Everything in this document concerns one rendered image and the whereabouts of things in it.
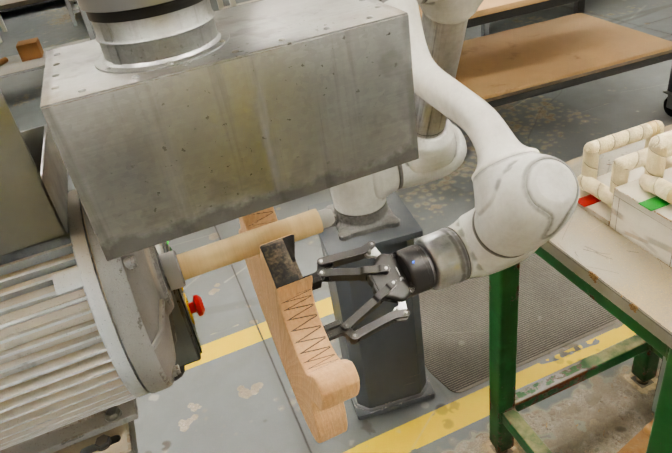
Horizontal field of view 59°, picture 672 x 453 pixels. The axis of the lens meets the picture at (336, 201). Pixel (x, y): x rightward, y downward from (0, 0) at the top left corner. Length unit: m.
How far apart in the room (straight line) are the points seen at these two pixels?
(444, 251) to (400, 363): 1.10
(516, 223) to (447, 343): 1.52
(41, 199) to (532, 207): 0.56
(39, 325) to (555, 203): 0.60
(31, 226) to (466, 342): 1.88
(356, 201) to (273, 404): 0.90
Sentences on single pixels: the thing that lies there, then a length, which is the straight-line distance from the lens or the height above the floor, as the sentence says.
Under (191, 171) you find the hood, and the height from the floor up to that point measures 1.44.
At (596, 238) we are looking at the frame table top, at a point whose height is 0.93.
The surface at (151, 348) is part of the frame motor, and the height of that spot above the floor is 1.25.
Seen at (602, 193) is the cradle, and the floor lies 0.97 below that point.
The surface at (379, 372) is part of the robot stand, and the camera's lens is 1.98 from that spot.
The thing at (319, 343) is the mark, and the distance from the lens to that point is 0.75.
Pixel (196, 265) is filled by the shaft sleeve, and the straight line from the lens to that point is 0.72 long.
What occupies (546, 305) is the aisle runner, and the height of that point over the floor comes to 0.00.
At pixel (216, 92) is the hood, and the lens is 0.49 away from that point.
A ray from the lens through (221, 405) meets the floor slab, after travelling 2.27.
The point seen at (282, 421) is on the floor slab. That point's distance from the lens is 2.16.
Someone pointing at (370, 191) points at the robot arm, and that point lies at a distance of 1.61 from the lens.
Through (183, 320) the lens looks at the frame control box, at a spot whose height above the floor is 1.02.
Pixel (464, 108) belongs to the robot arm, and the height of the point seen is 1.29.
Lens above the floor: 1.66
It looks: 32 degrees down
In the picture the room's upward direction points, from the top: 9 degrees counter-clockwise
